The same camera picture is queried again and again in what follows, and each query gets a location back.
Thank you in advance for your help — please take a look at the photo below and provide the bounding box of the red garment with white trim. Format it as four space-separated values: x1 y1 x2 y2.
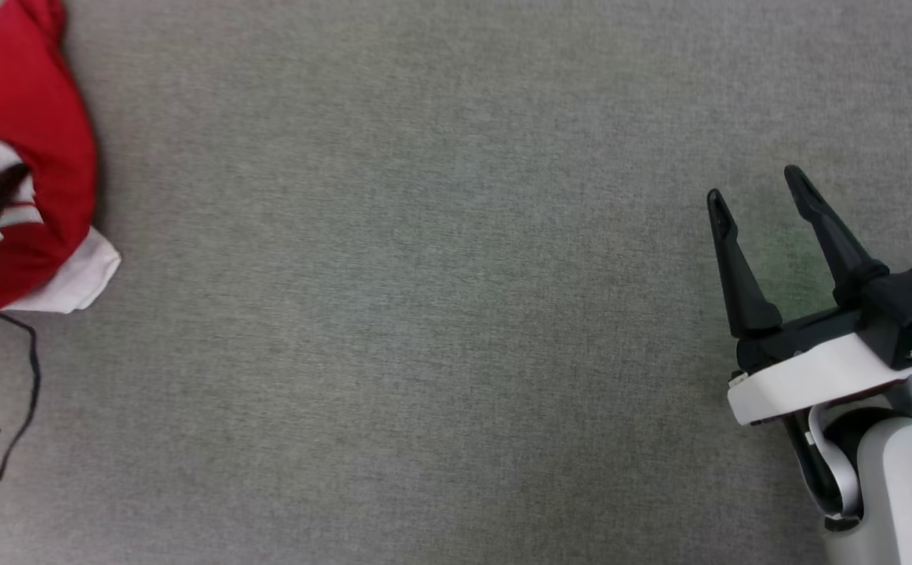
0 0 122 340

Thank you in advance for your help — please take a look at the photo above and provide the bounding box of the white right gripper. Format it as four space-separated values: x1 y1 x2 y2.
706 165 912 426

